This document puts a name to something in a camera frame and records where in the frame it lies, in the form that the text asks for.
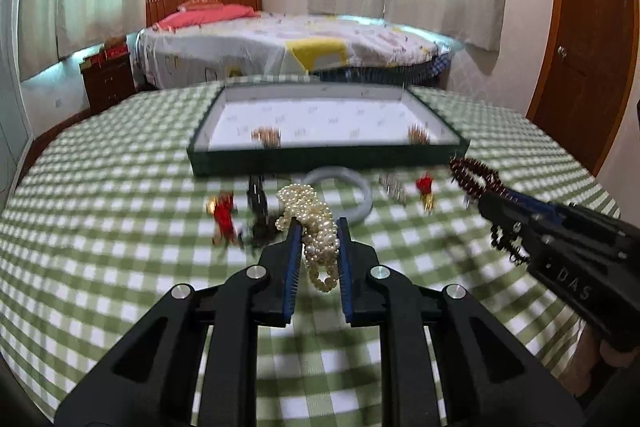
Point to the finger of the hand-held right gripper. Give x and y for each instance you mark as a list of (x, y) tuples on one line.
[(535, 206), (507, 219)]

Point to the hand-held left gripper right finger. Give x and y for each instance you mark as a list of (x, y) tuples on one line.
[(344, 267)]

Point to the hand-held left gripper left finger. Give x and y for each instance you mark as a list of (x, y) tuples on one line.
[(295, 257)]

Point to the pale jade bangle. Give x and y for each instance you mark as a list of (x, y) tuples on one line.
[(363, 202)]

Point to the red knot charm gold bells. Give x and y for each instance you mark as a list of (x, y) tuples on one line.
[(224, 209)]

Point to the small red gold charm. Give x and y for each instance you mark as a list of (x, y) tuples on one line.
[(425, 184)]

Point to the silver rhinestone brooch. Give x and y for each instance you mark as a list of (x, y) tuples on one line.
[(392, 188)]

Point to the dark green jewelry tray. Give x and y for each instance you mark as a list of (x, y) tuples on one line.
[(325, 117)]

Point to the person's right hand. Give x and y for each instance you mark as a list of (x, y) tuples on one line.
[(587, 367)]

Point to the wooden door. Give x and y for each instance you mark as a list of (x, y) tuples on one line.
[(585, 57)]

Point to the green checked tablecloth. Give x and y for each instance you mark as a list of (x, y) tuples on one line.
[(125, 187)]

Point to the blue plaid bed skirt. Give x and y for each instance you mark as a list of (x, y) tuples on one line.
[(400, 69)]

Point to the white printed bed sheet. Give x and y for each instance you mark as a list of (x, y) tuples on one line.
[(260, 42)]

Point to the dark wooden nightstand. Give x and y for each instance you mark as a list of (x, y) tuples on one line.
[(107, 82)]

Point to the pink pillow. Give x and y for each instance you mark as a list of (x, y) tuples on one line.
[(210, 14)]

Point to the red patterned pillow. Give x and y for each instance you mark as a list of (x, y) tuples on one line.
[(200, 3)]

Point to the red boxes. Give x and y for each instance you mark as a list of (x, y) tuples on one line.
[(116, 49)]

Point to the wooden headboard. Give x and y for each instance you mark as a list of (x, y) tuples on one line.
[(165, 4)]

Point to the grey wardrobe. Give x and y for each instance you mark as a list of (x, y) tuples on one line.
[(12, 107)]

